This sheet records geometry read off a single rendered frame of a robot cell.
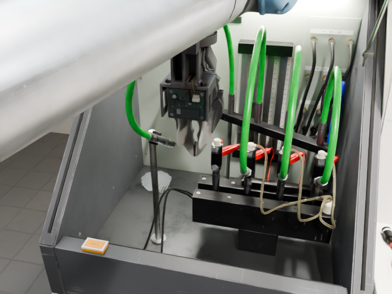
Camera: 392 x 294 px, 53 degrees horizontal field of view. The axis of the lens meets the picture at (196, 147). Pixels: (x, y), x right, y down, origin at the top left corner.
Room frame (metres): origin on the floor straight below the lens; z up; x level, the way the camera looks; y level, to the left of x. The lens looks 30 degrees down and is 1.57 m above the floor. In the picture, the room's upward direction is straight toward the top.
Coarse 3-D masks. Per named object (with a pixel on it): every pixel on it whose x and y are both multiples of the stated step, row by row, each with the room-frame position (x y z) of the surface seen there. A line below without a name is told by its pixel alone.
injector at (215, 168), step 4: (212, 144) 0.81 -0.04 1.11; (220, 148) 0.80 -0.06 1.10; (212, 152) 0.81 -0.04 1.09; (216, 152) 0.80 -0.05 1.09; (220, 152) 0.81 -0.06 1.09; (212, 156) 0.81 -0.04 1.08; (216, 156) 0.80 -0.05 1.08; (220, 156) 0.81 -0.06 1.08; (212, 160) 0.81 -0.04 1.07; (216, 160) 0.80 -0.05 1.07; (220, 160) 0.81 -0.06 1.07; (212, 164) 0.81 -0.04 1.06; (216, 164) 0.80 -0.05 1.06; (220, 164) 0.81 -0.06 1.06; (212, 168) 0.78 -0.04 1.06; (216, 168) 0.78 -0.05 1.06; (220, 168) 0.81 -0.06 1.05; (212, 172) 0.81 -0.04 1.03; (216, 172) 0.81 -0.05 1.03; (212, 176) 0.81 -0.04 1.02; (216, 176) 0.81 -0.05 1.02; (212, 180) 0.81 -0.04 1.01; (216, 180) 0.81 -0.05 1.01; (212, 184) 0.81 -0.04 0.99; (216, 184) 0.81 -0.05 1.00; (212, 188) 0.81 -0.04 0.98; (216, 188) 0.81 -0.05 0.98
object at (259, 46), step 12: (264, 36) 0.89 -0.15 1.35; (264, 48) 0.92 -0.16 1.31; (252, 60) 0.73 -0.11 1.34; (264, 60) 0.93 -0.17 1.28; (252, 72) 0.71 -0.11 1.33; (252, 84) 0.69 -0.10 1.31; (252, 96) 0.68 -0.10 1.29; (240, 144) 0.65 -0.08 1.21; (240, 156) 0.64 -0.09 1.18; (240, 168) 0.66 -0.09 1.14
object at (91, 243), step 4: (88, 240) 0.64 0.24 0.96; (92, 240) 0.64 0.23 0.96; (96, 240) 0.65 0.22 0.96; (88, 244) 0.63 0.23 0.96; (92, 244) 0.63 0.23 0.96; (96, 244) 0.63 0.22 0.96; (100, 244) 0.63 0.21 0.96; (84, 248) 0.63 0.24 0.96; (100, 248) 0.62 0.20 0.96; (92, 252) 0.62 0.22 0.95; (96, 252) 0.62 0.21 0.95; (100, 252) 0.62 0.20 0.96
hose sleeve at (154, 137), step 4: (152, 136) 0.75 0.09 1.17; (156, 136) 0.76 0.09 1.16; (160, 136) 0.78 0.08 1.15; (148, 140) 0.75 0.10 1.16; (152, 140) 0.75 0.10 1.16; (156, 140) 0.76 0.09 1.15; (160, 140) 0.77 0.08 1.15; (164, 140) 0.78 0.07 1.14; (168, 140) 0.79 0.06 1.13; (164, 144) 0.78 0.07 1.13; (168, 144) 0.79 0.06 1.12
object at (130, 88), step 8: (232, 48) 0.99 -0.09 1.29; (232, 56) 1.00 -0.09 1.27; (232, 64) 1.00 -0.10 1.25; (232, 72) 1.00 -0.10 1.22; (232, 80) 1.00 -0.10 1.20; (128, 88) 0.72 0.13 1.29; (232, 88) 1.00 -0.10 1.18; (128, 96) 0.71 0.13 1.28; (232, 96) 1.00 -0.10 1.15; (128, 104) 0.71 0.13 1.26; (128, 112) 0.71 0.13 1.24; (128, 120) 0.71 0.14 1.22; (136, 128) 0.72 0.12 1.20; (144, 136) 0.74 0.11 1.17
